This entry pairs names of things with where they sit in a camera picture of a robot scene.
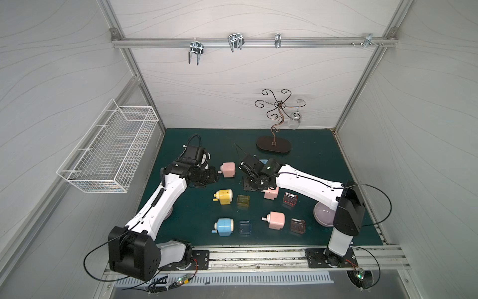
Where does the clear yellow tray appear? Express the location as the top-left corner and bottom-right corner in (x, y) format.
(237, 195), (250, 209)

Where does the pink sharpener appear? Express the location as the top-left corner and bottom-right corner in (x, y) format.
(263, 187), (280, 200)
(218, 162), (236, 178)
(261, 211), (286, 230)

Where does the yellow pencil sharpener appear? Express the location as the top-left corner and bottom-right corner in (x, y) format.
(213, 189), (234, 205)

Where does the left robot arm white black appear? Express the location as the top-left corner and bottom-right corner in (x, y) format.
(108, 145), (218, 281)

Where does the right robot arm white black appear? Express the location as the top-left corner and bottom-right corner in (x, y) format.
(239, 154), (365, 263)

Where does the clear red tray middle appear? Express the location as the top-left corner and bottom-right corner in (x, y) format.
(283, 192), (298, 207)

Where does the pink sharpener front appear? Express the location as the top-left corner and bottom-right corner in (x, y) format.
(261, 211), (286, 230)

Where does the clear blue tray front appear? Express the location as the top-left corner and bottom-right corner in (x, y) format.
(239, 221), (251, 235)

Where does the blue sharpener front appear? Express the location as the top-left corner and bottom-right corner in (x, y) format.
(211, 218), (234, 237)

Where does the clear dark red tray front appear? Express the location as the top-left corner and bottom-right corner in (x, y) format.
(290, 219), (306, 235)

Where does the brown scroll metal stand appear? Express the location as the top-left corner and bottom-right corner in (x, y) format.
(254, 88), (292, 154)

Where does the dark green table mat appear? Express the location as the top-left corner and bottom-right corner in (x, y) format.
(124, 128), (384, 247)

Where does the purple bowl left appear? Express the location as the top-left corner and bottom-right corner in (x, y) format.
(164, 207), (173, 220)

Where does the purple bowl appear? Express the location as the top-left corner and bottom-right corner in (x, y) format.
(164, 207), (173, 220)
(313, 202), (336, 227)

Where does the clear wine glass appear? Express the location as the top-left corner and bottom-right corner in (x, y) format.
(288, 98), (306, 130)

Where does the purple bowl right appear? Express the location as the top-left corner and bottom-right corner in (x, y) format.
(313, 202), (336, 227)

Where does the metal hook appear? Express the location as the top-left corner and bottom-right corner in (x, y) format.
(188, 41), (204, 65)
(275, 33), (282, 49)
(227, 33), (245, 52)
(351, 34), (384, 49)

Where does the metal hook right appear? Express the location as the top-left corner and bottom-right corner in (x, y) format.
(351, 34), (384, 49)

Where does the white wire basket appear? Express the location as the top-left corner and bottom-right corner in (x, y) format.
(56, 99), (159, 194)

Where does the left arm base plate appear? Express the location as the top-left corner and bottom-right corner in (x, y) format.
(162, 249), (210, 271)

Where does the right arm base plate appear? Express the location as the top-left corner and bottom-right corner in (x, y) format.
(305, 248), (358, 269)

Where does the aluminium front rail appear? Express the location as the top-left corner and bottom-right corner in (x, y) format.
(103, 244), (412, 276)

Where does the aluminium crossbar rail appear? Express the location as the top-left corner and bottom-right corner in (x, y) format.
(112, 36), (399, 49)

